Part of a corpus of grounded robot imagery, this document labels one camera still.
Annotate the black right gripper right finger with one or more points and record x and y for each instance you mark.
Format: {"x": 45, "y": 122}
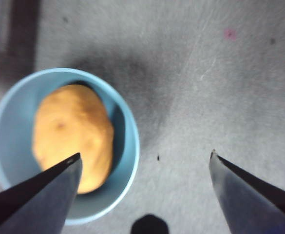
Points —
{"x": 244, "y": 202}

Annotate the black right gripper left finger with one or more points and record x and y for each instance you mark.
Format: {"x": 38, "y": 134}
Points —
{"x": 44, "y": 195}

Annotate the brown potato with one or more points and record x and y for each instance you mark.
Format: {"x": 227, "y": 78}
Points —
{"x": 71, "y": 131}

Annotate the blue ribbed bowl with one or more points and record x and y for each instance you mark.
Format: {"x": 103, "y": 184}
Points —
{"x": 10, "y": 126}

